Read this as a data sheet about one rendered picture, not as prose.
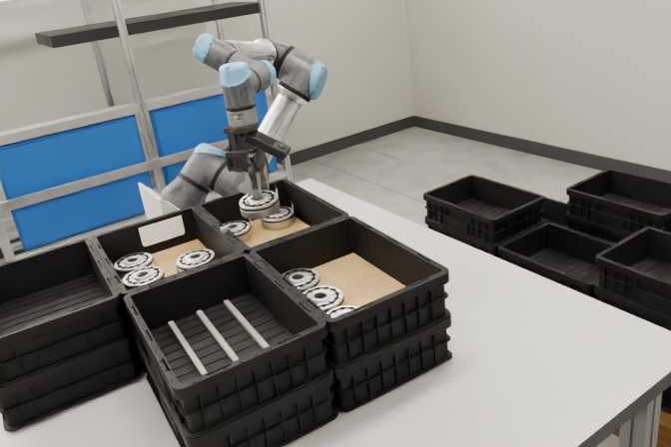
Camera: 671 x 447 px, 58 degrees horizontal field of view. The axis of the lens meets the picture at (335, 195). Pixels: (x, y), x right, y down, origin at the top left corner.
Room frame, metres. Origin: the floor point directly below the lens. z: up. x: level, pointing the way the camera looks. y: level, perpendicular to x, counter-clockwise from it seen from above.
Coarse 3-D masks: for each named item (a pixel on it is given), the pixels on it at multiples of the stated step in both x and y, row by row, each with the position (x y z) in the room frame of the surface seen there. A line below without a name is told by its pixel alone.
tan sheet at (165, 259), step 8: (192, 240) 1.64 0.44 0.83; (168, 248) 1.60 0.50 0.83; (176, 248) 1.60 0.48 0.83; (184, 248) 1.59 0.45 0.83; (192, 248) 1.58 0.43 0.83; (200, 248) 1.58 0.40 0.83; (160, 256) 1.56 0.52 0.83; (168, 256) 1.55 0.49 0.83; (176, 256) 1.54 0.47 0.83; (160, 264) 1.51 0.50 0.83; (168, 264) 1.50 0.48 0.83; (168, 272) 1.45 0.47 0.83; (176, 272) 1.45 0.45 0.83
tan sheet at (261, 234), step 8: (256, 224) 1.70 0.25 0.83; (296, 224) 1.66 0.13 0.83; (304, 224) 1.65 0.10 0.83; (256, 232) 1.64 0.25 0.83; (264, 232) 1.63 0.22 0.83; (272, 232) 1.63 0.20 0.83; (280, 232) 1.62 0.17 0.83; (288, 232) 1.61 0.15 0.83; (248, 240) 1.59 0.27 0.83; (256, 240) 1.58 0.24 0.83; (264, 240) 1.58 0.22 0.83
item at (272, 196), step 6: (264, 192) 1.52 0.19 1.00; (270, 192) 1.51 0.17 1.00; (246, 198) 1.50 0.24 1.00; (270, 198) 1.47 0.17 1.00; (276, 198) 1.46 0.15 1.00; (240, 204) 1.46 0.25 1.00; (246, 204) 1.46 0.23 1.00; (252, 204) 1.45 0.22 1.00; (258, 204) 1.44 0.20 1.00; (264, 204) 1.44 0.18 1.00; (270, 204) 1.44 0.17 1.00; (252, 210) 1.43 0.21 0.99
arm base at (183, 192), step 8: (184, 176) 1.86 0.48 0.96; (176, 184) 1.85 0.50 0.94; (184, 184) 1.84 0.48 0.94; (192, 184) 1.84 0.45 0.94; (168, 192) 1.83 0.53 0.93; (176, 192) 1.83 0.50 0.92; (184, 192) 1.82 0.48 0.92; (192, 192) 1.83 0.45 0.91; (200, 192) 1.85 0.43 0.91; (208, 192) 1.87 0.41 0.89; (168, 200) 1.81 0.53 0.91; (176, 200) 1.80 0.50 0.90; (184, 200) 1.81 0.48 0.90; (192, 200) 1.82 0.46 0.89; (200, 200) 1.84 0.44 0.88; (184, 208) 1.80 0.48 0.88
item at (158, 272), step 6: (138, 270) 1.43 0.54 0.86; (156, 270) 1.41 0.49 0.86; (162, 270) 1.41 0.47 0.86; (126, 276) 1.40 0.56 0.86; (132, 276) 1.39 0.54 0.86; (150, 276) 1.38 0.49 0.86; (156, 276) 1.38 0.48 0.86; (126, 282) 1.36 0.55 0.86; (132, 282) 1.36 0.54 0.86; (138, 282) 1.36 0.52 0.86; (144, 282) 1.36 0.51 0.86
